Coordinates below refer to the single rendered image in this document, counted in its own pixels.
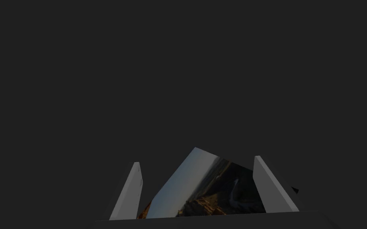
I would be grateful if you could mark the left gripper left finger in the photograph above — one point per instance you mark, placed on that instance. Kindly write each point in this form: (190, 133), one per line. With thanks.
(129, 197)

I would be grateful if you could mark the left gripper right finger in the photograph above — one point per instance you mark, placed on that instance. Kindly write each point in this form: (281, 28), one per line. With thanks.
(272, 194)

